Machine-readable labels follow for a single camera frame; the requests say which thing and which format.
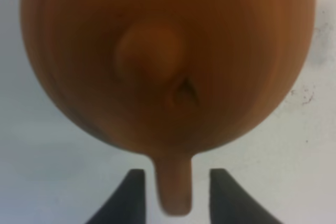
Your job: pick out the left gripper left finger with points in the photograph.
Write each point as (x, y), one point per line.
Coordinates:
(127, 204)

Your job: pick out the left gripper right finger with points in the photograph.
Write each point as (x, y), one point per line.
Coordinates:
(229, 203)

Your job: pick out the brown clay teapot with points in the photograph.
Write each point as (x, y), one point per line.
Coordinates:
(167, 78)

